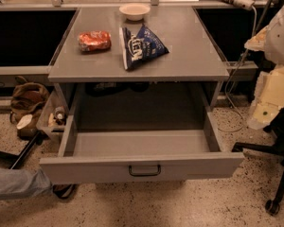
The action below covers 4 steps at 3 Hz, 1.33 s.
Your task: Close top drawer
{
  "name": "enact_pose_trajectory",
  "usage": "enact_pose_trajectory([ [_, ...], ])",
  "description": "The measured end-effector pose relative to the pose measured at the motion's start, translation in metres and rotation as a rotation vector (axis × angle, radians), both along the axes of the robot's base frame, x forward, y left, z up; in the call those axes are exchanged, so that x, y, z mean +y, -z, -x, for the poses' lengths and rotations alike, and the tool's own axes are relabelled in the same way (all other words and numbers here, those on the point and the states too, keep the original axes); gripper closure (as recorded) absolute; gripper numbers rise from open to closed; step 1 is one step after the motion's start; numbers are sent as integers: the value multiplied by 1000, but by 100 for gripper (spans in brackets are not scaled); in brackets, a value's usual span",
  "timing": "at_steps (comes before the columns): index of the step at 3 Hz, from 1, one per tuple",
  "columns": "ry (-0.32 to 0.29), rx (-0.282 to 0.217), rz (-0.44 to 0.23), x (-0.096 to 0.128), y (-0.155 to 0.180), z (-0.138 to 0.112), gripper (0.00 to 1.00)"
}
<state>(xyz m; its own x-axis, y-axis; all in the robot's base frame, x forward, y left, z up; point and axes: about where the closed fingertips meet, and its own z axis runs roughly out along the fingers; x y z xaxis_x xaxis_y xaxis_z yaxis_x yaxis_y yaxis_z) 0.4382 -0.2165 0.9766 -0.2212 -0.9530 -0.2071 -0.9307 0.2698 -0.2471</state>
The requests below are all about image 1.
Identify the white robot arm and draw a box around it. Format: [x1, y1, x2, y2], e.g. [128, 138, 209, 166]
[244, 6, 284, 130]

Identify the white hanging cable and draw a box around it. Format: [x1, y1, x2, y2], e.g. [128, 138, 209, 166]
[217, 5, 258, 134]

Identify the brown shoe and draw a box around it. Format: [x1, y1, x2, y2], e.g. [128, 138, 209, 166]
[53, 184, 76, 200]

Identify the black top drawer handle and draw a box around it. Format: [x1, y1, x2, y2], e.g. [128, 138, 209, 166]
[128, 165, 161, 177]

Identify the blue chip bag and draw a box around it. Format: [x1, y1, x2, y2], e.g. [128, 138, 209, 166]
[119, 25, 169, 71]

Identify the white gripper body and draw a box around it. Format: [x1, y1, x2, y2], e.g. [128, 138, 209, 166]
[257, 66, 284, 112]

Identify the black office chair base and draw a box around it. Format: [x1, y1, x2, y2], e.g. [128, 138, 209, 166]
[231, 97, 284, 216]

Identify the person's leg in jeans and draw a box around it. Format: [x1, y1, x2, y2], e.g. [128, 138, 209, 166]
[0, 168, 53, 201]

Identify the grey top drawer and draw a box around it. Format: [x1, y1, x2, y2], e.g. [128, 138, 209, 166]
[40, 83, 243, 184]

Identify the white bowl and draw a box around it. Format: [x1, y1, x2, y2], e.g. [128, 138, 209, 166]
[119, 3, 151, 21]

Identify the orange snack bag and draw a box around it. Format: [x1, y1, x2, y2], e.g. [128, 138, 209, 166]
[78, 30, 112, 52]

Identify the black metal floor bar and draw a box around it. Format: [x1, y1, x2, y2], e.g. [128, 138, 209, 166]
[0, 131, 44, 169]

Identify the cream foam-padded gripper finger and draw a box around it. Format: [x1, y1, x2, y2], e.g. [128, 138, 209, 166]
[247, 103, 279, 130]

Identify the grey drawer cabinet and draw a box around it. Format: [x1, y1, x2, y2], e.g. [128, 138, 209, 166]
[47, 5, 230, 134]

